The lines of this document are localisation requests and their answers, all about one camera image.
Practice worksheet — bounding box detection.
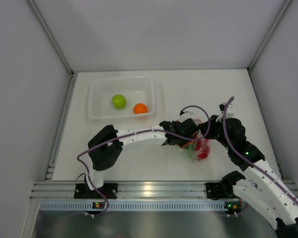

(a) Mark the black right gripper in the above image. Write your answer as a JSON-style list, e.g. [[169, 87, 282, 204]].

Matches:
[[199, 115, 233, 150]]

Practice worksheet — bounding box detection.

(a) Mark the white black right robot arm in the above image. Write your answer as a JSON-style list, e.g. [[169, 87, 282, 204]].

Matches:
[[198, 115, 298, 238]]

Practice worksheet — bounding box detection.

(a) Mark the orange fake orange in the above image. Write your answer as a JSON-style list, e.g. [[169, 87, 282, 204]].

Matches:
[[133, 103, 148, 114]]

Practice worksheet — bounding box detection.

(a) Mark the green fake apple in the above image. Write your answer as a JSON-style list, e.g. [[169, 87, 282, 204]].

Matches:
[[112, 94, 126, 109]]

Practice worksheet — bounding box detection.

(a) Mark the grey slotted cable duct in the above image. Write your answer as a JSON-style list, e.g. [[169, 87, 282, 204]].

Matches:
[[39, 200, 241, 211]]

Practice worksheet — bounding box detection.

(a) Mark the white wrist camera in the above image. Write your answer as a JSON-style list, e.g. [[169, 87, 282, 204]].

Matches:
[[216, 103, 235, 122], [179, 111, 194, 121]]

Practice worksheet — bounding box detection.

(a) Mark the aluminium mounting rail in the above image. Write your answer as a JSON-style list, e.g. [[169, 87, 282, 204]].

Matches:
[[30, 181, 207, 200]]

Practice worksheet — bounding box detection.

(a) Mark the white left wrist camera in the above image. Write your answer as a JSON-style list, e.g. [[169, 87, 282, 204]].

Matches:
[[179, 111, 194, 121]]

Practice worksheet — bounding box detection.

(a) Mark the clear zip top bag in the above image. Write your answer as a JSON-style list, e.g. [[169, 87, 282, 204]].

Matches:
[[178, 119, 211, 161]]

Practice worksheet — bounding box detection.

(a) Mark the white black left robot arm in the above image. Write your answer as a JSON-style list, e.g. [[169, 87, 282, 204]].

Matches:
[[74, 118, 203, 199]]

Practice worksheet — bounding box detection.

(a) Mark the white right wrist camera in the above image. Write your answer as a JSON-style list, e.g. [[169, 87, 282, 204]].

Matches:
[[216, 103, 235, 122]]

